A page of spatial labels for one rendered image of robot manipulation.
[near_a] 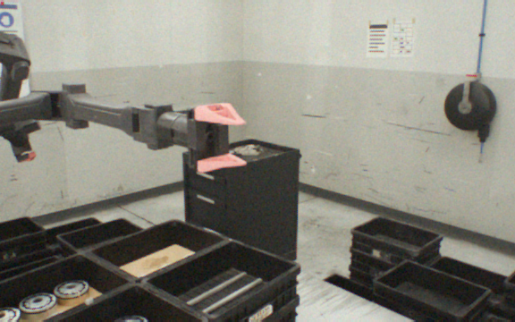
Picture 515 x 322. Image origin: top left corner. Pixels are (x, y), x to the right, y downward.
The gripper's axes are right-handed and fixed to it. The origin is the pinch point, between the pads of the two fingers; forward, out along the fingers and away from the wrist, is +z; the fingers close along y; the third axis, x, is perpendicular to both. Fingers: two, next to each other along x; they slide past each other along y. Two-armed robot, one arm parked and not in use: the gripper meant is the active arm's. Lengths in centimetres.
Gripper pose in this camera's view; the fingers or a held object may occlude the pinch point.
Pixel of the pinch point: (239, 143)
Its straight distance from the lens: 75.2
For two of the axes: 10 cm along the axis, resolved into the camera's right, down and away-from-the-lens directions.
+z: 6.7, 1.8, -7.2
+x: -7.4, 1.8, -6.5
